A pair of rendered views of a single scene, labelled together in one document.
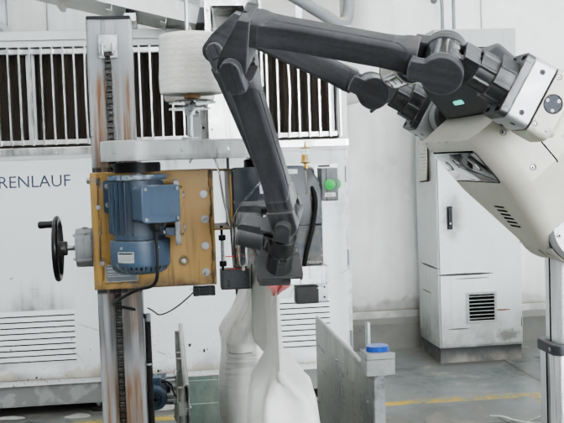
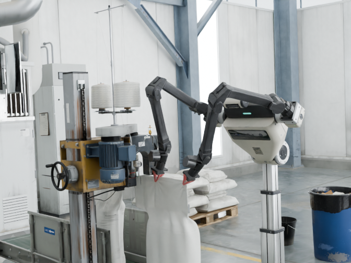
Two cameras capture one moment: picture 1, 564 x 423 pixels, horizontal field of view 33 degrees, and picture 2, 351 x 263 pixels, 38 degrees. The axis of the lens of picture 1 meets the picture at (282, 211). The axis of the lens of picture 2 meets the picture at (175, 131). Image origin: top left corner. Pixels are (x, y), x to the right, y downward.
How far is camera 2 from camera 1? 1.94 m
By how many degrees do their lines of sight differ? 38
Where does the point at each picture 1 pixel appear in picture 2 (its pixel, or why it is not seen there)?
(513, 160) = (277, 133)
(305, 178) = (152, 139)
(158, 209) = (131, 155)
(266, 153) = (212, 132)
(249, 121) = (212, 121)
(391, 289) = not seen: hidden behind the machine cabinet
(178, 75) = (130, 99)
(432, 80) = (276, 109)
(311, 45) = (244, 97)
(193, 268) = not seen: hidden behind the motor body
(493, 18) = (65, 58)
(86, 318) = not seen: outside the picture
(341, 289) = (32, 190)
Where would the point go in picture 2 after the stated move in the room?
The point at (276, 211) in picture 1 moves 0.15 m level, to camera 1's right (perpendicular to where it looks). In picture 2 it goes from (207, 153) to (226, 151)
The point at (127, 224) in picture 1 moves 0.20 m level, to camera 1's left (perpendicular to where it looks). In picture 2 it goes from (115, 162) to (84, 166)
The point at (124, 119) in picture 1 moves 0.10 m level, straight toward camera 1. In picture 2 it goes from (87, 117) to (97, 117)
